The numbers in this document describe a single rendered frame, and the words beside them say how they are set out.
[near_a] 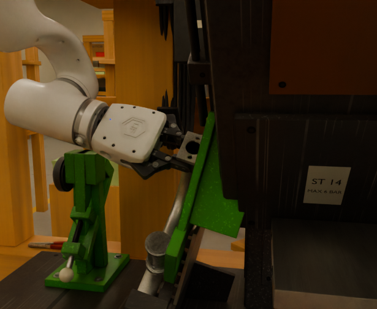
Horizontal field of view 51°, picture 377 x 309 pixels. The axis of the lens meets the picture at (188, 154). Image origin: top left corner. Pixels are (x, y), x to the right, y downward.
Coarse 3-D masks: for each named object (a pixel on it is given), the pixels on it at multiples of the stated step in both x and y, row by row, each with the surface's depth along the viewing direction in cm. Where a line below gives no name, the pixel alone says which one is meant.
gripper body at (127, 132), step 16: (112, 112) 64; (128, 112) 65; (144, 112) 65; (160, 112) 65; (96, 128) 63; (112, 128) 63; (128, 128) 63; (144, 128) 63; (160, 128) 63; (96, 144) 62; (112, 144) 61; (128, 144) 61; (144, 144) 61; (160, 144) 67; (112, 160) 64; (128, 160) 61; (144, 160) 63
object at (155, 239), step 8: (152, 232) 56; (160, 232) 56; (152, 240) 55; (160, 240) 55; (168, 240) 55; (152, 248) 55; (160, 248) 55; (152, 256) 56; (160, 256) 54; (152, 264) 58; (160, 264) 57; (152, 272) 59; (160, 272) 59
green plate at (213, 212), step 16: (208, 128) 51; (208, 144) 51; (208, 160) 53; (192, 176) 52; (208, 176) 53; (192, 192) 53; (208, 192) 53; (192, 208) 54; (208, 208) 54; (224, 208) 53; (192, 224) 63; (208, 224) 54; (224, 224) 54; (240, 224) 53
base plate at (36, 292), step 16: (48, 256) 94; (16, 272) 86; (32, 272) 86; (48, 272) 86; (128, 272) 86; (144, 272) 86; (240, 272) 86; (0, 288) 79; (16, 288) 79; (32, 288) 79; (48, 288) 79; (64, 288) 79; (112, 288) 79; (128, 288) 79; (240, 288) 79; (0, 304) 74; (16, 304) 74; (32, 304) 74; (48, 304) 74; (64, 304) 74; (80, 304) 74; (96, 304) 74; (112, 304) 74; (192, 304) 74; (208, 304) 74; (224, 304) 74; (240, 304) 74
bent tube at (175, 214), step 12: (192, 132) 63; (192, 144) 63; (180, 156) 61; (192, 156) 61; (180, 180) 69; (180, 192) 69; (180, 204) 69; (168, 228) 68; (144, 276) 63; (156, 276) 62; (144, 288) 61; (156, 288) 62
